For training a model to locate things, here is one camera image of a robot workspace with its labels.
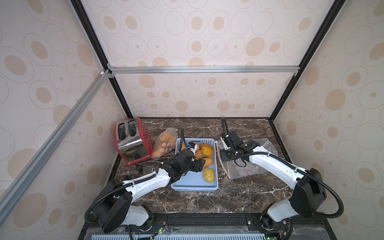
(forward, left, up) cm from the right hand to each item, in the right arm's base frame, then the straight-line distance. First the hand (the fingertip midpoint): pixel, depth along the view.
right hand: (228, 153), depth 85 cm
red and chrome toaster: (+3, +56, +5) cm, 56 cm away
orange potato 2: (+3, +17, -7) cm, 19 cm away
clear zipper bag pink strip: (+6, +37, +1) cm, 38 cm away
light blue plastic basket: (-11, +20, -15) cm, 28 cm away
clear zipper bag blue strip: (+14, -28, -9) cm, 33 cm away
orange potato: (+1, +42, -3) cm, 42 cm away
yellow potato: (-10, +11, -7) cm, 17 cm away
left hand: (-5, +14, +1) cm, 15 cm away
